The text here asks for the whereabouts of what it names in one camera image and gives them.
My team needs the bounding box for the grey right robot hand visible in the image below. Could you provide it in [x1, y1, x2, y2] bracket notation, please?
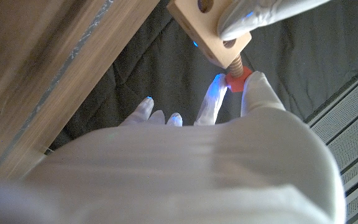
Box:
[0, 70, 347, 224]

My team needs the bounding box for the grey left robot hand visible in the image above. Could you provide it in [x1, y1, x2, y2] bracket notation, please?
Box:
[217, 0, 332, 42]

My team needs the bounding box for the wooden block with holes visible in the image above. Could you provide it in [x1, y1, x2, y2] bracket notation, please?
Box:
[166, 0, 253, 69]

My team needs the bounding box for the wooden screw with red head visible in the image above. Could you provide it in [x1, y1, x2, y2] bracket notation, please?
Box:
[225, 54, 254, 93]

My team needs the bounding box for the black backdrop top crossbar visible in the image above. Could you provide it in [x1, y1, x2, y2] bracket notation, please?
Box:
[303, 57, 358, 125]

